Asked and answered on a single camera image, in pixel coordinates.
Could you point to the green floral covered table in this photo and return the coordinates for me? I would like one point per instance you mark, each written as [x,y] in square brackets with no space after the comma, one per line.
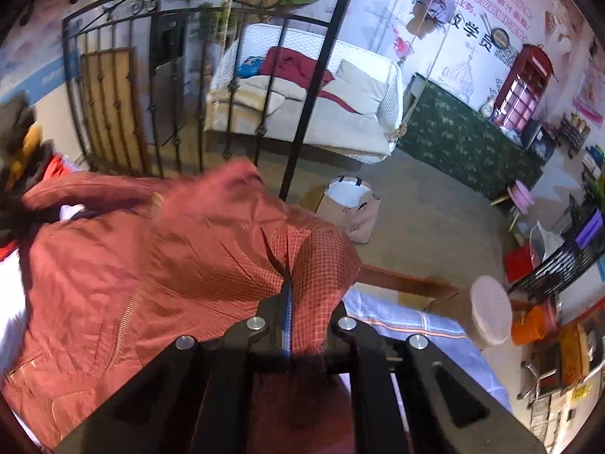
[445,133]

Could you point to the red plastic bin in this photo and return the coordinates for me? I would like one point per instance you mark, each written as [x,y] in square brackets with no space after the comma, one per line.
[518,263]

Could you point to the cream swing sofa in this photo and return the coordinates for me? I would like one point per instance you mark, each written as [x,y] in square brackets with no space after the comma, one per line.
[357,112]

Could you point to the maroon checked puffer jacket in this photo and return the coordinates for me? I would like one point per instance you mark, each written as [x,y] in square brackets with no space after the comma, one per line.
[118,267]

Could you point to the orange plastic bucket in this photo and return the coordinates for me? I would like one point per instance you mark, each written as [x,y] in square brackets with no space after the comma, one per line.
[534,325]

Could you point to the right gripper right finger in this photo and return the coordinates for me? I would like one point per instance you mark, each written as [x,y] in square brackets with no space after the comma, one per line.
[378,424]

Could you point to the dark red blanket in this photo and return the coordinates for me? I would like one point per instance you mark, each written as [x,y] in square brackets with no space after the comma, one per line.
[290,65]

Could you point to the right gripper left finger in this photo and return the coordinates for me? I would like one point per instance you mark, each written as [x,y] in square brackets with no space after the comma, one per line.
[259,344]

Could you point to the pink plastic basin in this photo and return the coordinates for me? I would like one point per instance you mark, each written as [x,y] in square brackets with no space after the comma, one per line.
[521,196]

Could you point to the black wire rack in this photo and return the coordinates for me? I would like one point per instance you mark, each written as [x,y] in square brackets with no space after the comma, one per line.
[583,246]

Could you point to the bright red folded jacket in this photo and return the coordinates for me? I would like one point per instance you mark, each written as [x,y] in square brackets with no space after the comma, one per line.
[43,166]

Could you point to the mustard brown jacket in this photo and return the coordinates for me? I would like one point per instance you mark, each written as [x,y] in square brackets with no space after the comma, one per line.
[24,153]

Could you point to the red phone booth cabinet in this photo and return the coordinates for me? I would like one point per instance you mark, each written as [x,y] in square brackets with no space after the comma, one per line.
[523,88]

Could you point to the black iron bed frame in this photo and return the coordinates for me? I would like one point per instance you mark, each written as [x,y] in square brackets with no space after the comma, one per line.
[178,45]

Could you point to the round white stool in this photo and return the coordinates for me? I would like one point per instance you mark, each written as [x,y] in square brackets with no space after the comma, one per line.
[491,312]

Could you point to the wooden slatted board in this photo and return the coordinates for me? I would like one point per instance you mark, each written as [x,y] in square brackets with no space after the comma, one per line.
[112,111]

